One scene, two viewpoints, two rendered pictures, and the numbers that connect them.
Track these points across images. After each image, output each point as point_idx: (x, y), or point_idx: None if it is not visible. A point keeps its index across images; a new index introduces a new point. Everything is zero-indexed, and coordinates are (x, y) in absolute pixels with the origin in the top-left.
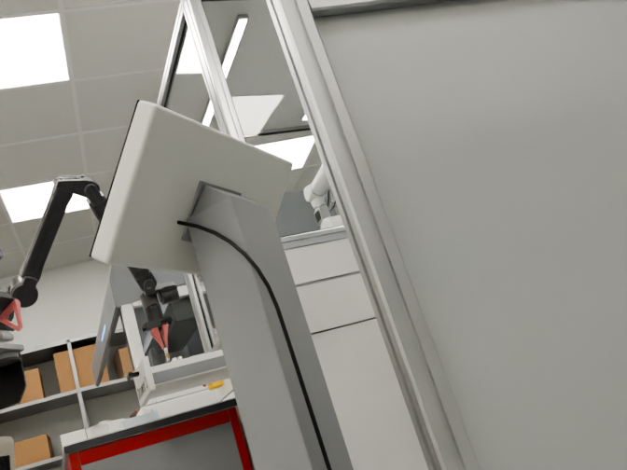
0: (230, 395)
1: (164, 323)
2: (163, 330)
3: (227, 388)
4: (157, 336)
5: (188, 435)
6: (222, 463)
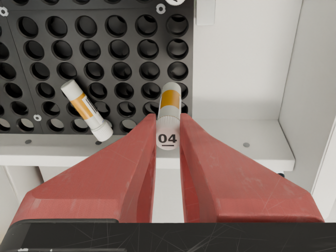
0: (15, 177)
1: (52, 246)
2: (132, 168)
3: (9, 207)
4: (235, 151)
5: None
6: None
